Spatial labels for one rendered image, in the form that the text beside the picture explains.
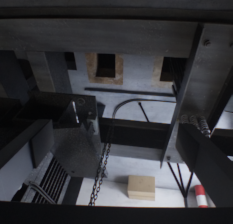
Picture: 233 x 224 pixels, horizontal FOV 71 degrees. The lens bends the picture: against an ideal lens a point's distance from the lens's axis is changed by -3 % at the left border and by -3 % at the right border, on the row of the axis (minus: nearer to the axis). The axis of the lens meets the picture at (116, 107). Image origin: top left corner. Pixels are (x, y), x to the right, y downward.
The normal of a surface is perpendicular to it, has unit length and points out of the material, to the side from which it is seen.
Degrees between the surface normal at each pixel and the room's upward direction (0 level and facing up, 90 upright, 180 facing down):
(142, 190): 90
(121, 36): 0
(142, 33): 0
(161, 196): 90
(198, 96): 0
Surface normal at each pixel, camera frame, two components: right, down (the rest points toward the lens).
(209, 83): -0.15, 0.65
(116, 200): -0.01, -0.76
